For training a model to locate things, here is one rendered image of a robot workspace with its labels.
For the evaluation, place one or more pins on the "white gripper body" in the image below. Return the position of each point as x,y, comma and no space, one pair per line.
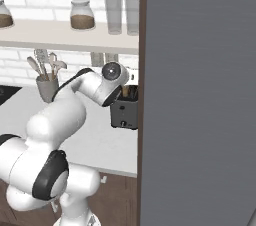
133,76

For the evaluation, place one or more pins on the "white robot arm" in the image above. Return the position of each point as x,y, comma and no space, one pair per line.
56,120

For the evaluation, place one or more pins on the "brown bread slice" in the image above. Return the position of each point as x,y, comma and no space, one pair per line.
125,90

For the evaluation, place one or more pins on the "dark grey toaster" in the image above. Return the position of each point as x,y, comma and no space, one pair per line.
124,113

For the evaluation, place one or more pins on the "brown wooden side panel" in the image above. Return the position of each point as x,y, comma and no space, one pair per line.
142,70

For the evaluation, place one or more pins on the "clear drinking glass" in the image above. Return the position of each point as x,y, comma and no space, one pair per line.
114,15
132,15

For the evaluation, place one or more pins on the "tall grey fridge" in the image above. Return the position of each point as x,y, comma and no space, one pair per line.
200,96

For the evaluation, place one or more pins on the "pale kitchen utensil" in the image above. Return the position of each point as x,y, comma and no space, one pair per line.
56,65

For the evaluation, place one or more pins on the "glass jar with brown contents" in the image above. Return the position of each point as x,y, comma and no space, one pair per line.
82,15
4,15

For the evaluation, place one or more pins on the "grey utensil pot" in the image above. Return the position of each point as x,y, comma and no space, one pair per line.
46,88

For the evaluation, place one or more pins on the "pale slotted spatula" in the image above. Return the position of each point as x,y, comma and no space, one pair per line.
41,57

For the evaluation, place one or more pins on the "wooden spoon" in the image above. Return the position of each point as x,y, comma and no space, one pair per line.
33,65

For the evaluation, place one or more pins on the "brown base cupboard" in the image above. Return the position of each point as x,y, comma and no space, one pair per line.
116,200

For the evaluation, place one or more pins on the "black hob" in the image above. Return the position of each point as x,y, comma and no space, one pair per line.
6,93

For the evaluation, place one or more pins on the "white wall shelf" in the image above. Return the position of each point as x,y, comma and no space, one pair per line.
66,38

